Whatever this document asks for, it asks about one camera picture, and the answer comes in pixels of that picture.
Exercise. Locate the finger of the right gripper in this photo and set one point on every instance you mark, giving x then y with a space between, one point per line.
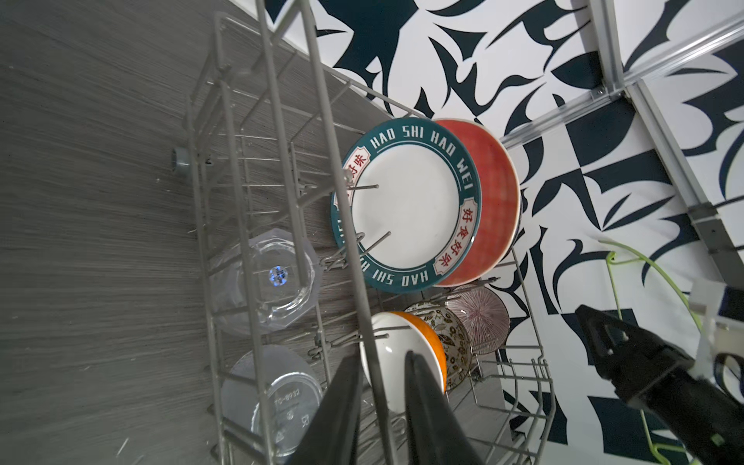
622 349

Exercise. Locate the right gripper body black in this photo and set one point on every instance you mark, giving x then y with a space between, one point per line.
707 421

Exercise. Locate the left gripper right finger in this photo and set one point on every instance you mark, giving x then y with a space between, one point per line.
433 433

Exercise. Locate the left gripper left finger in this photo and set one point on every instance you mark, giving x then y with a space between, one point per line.
332 437

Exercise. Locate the frosted textured plastic cup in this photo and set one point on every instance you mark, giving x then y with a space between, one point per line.
294 397

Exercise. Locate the black white patterned bowl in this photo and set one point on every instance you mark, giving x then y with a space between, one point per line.
453 336

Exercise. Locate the white orange small bowl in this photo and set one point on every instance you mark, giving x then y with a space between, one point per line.
397 333

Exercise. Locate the pink ribbed bowl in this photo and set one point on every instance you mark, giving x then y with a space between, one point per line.
484 316

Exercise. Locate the clear faceted plastic cup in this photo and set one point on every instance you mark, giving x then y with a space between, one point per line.
282 292

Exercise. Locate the teal red striped bowl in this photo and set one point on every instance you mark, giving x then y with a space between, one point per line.
500 193

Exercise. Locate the green rim lettered plate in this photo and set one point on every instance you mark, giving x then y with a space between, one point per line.
416 203

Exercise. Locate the grey wire dish rack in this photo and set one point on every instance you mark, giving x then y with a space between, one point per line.
337 230

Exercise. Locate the green plastic hanger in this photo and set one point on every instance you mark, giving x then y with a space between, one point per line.
600 428

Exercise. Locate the black wall hook rail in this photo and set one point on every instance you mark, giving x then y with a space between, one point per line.
713 233

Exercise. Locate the aluminium frame bars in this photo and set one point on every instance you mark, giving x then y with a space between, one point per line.
632 85

